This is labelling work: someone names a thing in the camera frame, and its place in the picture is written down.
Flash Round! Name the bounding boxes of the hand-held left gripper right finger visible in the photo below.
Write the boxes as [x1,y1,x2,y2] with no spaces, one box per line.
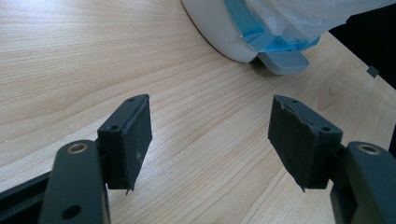
[267,94,344,190]

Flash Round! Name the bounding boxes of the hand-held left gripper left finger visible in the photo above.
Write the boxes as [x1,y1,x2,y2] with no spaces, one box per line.
[96,93,154,191]

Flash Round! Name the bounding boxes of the translucent white plastic bag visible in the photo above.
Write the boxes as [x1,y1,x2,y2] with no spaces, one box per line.
[244,0,396,42]

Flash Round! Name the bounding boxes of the white pedal trash bin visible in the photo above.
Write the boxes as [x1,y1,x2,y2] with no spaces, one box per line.
[180,0,311,77]

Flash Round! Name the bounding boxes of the small grey square tag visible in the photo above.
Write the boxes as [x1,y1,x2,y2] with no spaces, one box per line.
[366,65,380,78]

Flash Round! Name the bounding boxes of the blue bin liner bag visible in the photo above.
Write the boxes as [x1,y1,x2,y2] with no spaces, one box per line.
[223,0,322,53]

